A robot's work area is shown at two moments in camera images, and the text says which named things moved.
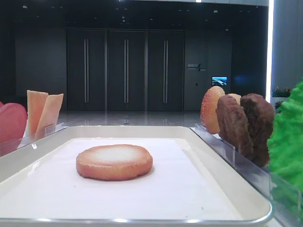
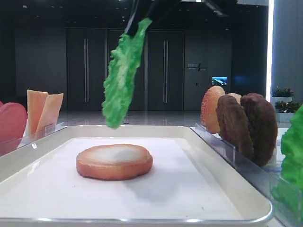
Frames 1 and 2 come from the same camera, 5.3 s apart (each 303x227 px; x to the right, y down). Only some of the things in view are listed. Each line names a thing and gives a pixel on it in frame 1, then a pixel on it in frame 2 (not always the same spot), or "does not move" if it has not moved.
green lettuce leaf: [285, 145] to [119, 84]
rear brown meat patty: [259, 114] does not move
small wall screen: [219, 81] does not move
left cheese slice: [36, 102] does not move
